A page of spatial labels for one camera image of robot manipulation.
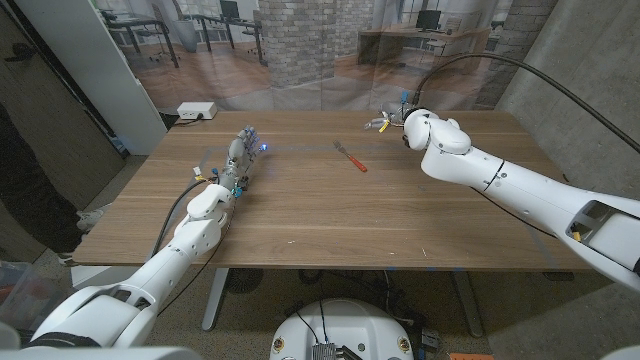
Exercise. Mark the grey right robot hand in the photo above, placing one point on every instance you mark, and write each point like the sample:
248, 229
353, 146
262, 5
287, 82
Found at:
387, 116

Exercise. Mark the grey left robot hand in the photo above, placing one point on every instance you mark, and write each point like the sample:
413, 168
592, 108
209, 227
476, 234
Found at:
239, 152

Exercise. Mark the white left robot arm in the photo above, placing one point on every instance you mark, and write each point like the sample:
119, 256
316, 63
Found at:
150, 275

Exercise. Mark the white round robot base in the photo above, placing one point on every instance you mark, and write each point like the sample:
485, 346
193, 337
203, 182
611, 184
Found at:
345, 325

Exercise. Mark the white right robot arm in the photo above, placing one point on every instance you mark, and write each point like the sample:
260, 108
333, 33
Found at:
525, 195

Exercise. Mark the white power strip box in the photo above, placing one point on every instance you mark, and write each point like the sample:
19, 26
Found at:
196, 110

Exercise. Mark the printed office backdrop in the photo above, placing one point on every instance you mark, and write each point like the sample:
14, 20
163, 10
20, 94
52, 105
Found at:
300, 55

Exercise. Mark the black round fan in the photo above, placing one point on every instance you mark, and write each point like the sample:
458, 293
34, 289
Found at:
245, 280

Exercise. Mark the grey table leg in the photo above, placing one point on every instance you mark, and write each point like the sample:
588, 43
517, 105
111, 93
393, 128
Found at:
215, 300
469, 305

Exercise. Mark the white panel board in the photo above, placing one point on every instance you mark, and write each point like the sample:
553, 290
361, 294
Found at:
100, 70

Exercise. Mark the white shoe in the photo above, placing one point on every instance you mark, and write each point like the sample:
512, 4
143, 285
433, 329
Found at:
90, 218

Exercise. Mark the person in dark clothes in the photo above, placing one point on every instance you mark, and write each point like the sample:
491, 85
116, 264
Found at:
30, 200

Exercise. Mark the orange flat object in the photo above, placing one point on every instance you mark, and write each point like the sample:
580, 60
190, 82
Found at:
470, 356

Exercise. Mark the clear plastic storage bin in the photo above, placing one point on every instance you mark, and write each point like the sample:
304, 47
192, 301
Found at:
22, 295

